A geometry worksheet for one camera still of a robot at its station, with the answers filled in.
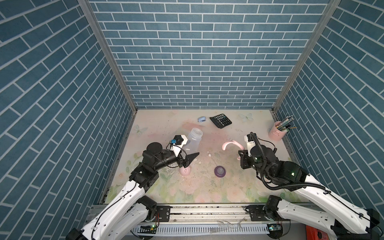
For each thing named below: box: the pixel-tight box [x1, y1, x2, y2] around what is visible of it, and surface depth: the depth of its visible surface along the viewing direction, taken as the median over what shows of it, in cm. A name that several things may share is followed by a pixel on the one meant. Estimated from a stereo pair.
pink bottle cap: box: [179, 166, 192, 177], surface depth 86 cm
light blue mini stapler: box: [197, 116, 206, 123], surface depth 114 cm
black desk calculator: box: [210, 113, 232, 129], surface depth 114 cm
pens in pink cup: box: [275, 115, 298, 132], surface depth 98 cm
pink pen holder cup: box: [268, 121, 287, 141], surface depth 99 cm
